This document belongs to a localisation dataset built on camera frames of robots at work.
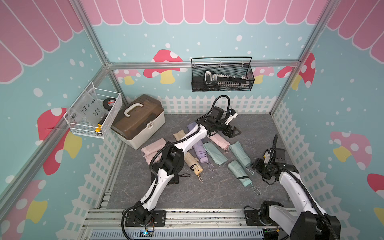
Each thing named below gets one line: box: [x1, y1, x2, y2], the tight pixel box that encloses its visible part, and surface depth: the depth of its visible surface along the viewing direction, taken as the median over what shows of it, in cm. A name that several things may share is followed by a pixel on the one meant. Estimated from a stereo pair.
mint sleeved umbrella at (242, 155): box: [229, 141, 255, 176], surface depth 96 cm
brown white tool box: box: [111, 93, 166, 150], surface depth 96 cm
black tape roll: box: [103, 97, 117, 111], surface depth 81 cm
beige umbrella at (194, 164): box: [184, 152, 204, 183], surface depth 91 cm
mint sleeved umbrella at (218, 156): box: [202, 141, 228, 166], surface depth 99 cm
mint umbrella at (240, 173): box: [227, 160, 252, 187], surface depth 89 cm
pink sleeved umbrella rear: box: [206, 133, 231, 153], surface depth 102 cm
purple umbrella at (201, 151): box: [193, 139, 209, 164], surface depth 99 cm
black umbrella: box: [167, 173, 191, 185], surface depth 88 cm
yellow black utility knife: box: [94, 113, 109, 133], surface depth 65 cm
